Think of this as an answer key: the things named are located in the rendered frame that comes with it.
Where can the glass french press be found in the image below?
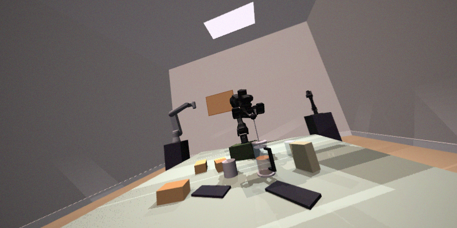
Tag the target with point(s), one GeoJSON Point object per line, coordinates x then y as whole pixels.
{"type": "Point", "coordinates": [264, 158]}

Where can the orange-brown box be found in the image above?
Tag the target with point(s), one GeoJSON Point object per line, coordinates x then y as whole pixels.
{"type": "Point", "coordinates": [200, 166]}
{"type": "Point", "coordinates": [172, 192]}
{"type": "Point", "coordinates": [218, 164]}

